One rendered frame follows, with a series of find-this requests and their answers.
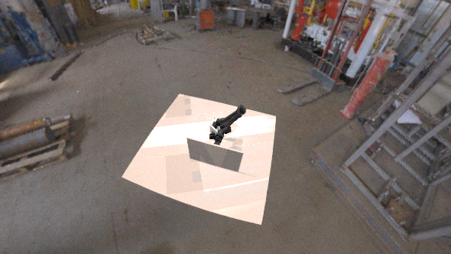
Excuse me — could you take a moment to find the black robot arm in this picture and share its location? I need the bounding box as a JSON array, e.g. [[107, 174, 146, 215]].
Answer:
[[209, 105, 247, 141]]

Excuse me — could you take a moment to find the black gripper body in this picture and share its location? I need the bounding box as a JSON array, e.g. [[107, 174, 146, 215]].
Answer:
[[216, 133, 224, 141]]

